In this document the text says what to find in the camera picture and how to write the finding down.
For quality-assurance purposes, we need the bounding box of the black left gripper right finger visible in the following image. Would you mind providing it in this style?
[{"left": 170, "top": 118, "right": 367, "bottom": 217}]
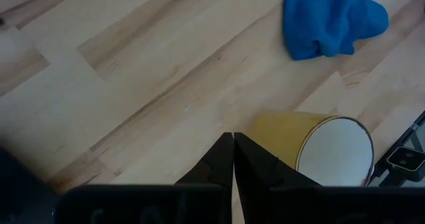
[{"left": 234, "top": 132, "right": 322, "bottom": 190}]

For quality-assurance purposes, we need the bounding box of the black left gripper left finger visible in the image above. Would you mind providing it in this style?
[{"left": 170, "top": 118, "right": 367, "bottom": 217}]
[{"left": 175, "top": 132, "right": 234, "bottom": 189}]

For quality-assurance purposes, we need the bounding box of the yellow mug with white inside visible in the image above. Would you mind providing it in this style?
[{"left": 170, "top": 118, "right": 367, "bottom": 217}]
[{"left": 247, "top": 110, "right": 376, "bottom": 187}]

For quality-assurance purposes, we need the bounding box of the blue microfibre cloth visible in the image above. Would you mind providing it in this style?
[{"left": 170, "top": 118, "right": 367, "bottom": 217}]
[{"left": 282, "top": 0, "right": 390, "bottom": 61}]

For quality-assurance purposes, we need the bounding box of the small black camera box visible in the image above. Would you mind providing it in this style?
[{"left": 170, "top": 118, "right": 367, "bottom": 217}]
[{"left": 386, "top": 146, "right": 425, "bottom": 181}]

